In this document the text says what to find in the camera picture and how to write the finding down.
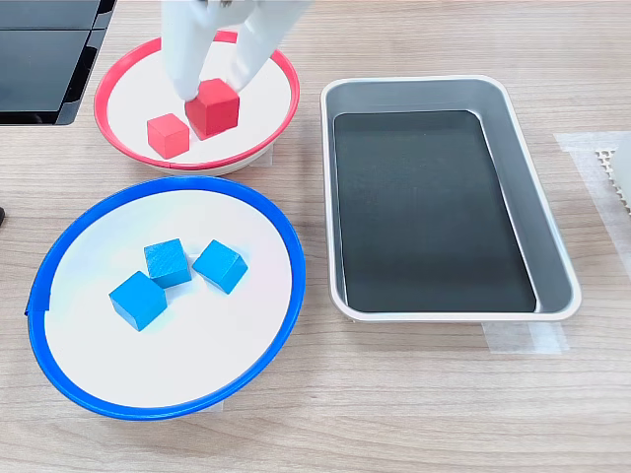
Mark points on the translucent tape sheet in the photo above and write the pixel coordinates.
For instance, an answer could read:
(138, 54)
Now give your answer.
(581, 167)

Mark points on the red wooden cube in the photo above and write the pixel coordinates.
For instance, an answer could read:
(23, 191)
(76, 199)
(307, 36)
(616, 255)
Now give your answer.
(214, 111)
(167, 135)

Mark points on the pale perforated base plate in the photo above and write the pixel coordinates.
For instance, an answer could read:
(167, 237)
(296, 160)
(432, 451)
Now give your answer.
(621, 167)

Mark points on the steel tray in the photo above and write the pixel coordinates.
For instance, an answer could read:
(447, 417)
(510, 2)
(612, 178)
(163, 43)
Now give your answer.
(544, 246)

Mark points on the red-rimmed white plate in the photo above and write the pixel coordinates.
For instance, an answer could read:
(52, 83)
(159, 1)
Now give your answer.
(133, 88)

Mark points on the blue-rimmed white plate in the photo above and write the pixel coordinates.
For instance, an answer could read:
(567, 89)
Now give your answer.
(197, 355)

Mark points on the black tray mat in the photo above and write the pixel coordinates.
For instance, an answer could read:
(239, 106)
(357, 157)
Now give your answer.
(434, 212)

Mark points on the translucent tape strip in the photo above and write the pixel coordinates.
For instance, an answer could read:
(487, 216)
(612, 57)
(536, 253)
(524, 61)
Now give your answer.
(522, 340)
(219, 406)

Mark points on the blue wooden cube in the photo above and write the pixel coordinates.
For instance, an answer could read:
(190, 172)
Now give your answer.
(219, 266)
(138, 300)
(167, 261)

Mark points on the black glossy panel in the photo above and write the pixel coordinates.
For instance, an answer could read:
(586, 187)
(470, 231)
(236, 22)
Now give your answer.
(34, 69)
(49, 12)

